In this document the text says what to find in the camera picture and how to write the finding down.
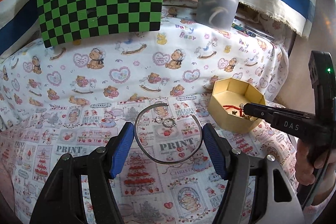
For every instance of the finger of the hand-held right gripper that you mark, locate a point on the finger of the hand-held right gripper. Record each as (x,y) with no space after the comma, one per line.
(258,111)

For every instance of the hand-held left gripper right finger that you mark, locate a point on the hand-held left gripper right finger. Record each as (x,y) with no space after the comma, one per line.
(215,153)

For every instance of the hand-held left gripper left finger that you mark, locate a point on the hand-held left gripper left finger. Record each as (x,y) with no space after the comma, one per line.
(120,150)

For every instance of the gold octagonal box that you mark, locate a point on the gold octagonal box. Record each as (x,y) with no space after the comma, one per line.
(231,123)

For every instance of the silver bangle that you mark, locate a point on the silver bangle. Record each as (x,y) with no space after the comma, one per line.
(168,162)

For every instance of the person's right hand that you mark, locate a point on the person's right hand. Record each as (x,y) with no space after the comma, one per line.
(304,161)

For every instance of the patchwork print cloth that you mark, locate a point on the patchwork print cloth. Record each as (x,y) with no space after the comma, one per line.
(65,140)

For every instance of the baby bear print cloth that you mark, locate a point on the baby bear print cloth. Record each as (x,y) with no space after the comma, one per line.
(131,69)

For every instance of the teal pen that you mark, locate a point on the teal pen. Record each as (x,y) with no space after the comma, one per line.
(242,29)

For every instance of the clear plastic container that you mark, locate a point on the clear plastic container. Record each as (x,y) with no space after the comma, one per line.
(218,3)

